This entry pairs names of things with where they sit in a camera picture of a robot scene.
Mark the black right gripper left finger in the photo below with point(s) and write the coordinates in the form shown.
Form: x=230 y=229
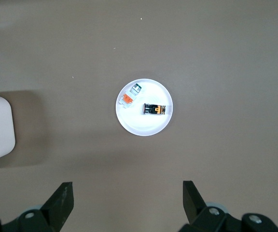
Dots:
x=59 y=205

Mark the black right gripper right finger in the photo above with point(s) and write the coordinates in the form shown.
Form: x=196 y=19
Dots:
x=193 y=203

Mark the black orange push-button switch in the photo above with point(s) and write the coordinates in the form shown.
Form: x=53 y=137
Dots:
x=153 y=109

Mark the pale lidded storage box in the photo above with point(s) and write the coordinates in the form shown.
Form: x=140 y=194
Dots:
x=1 y=125

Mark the pale pink round plate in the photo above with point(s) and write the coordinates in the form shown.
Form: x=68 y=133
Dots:
x=148 y=123

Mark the white orange push-button switch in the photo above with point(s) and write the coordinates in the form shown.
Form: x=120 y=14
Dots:
x=128 y=97

